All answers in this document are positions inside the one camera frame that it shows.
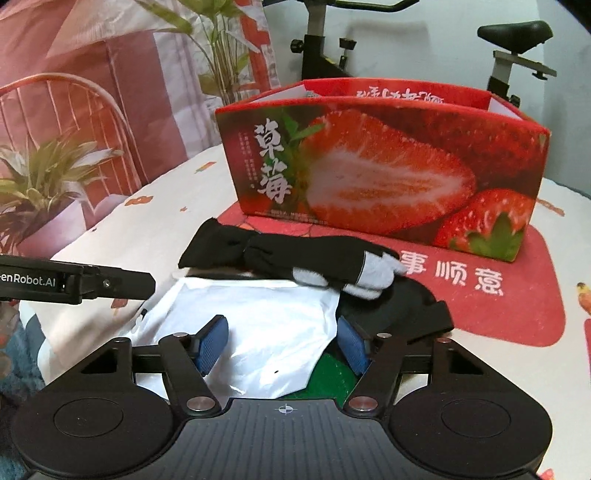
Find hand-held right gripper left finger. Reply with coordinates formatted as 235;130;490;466
44;314;230;419

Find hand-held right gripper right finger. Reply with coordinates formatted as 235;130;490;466
337;316;514;419

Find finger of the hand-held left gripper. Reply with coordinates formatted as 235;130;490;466
65;266;158;304

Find green cloth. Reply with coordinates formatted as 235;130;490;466
279;350;362;403

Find white plastic bag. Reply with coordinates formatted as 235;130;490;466
131;272;342;400

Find black cloth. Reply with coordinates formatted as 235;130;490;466
336;277;455;346

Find black and grey socks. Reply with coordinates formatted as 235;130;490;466
178;218;408;302

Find red strawberry print cardboard box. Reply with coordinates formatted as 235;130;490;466
216;78;552;264

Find white printed tablecloth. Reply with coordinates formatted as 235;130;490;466
34;143;591;480

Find teal fuzzy blanket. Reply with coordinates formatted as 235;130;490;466
0;318;48;408

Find red round mat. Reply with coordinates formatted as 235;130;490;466
217;203;568;348

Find pink printed backdrop cloth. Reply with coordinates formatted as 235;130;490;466
0;0;283;260

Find black exercise bike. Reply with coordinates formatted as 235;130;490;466
290;0;559;110

